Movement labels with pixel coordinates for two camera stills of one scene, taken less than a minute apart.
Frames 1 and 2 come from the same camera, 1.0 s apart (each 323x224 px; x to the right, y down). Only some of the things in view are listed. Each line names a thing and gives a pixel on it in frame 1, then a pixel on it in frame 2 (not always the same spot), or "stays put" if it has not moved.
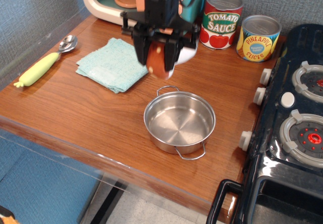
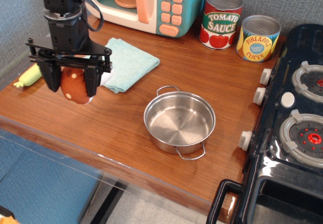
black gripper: x=161 y=19 to x=69 y=43
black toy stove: x=282 y=180 stays put
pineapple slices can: x=258 y=36 stays put
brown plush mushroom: x=156 y=58 to x=73 y=84
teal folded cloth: x=114 y=65 stays put
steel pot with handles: x=178 y=121 stays put
